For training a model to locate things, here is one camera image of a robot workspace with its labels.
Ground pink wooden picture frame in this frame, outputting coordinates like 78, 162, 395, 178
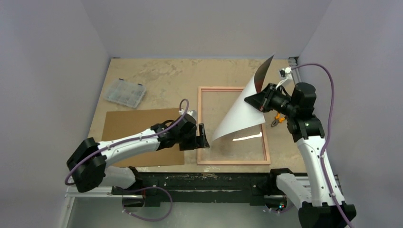
197, 86, 271, 165

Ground sunset photo print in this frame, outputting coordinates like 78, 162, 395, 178
212, 55, 274, 141

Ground clear glass pane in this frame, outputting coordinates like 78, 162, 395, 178
201, 92, 265, 161

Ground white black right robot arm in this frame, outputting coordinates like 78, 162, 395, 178
244, 83, 356, 228

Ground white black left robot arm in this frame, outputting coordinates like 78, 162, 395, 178
65, 113, 210, 194

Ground yellow black pliers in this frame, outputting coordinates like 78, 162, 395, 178
270, 113, 286, 127

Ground brown cardboard backing board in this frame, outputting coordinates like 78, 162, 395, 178
101, 108, 185, 168

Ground clear plastic organizer box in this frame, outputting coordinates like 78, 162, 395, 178
103, 78, 146, 109

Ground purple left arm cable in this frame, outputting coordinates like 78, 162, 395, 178
64, 98, 174, 222

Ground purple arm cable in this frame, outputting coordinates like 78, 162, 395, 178
64, 98, 174, 222
263, 63, 356, 228

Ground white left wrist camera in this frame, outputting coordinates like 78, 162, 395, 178
179, 109, 198, 121

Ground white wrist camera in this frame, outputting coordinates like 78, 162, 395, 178
276, 67, 293, 89
179, 109, 198, 121

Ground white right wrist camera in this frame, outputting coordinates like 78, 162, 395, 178
276, 67, 293, 89

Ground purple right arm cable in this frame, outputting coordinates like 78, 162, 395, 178
263, 63, 356, 228

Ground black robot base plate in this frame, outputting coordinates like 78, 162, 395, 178
111, 172, 290, 210

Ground aluminium rail frame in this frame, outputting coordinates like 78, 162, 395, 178
58, 57, 352, 228

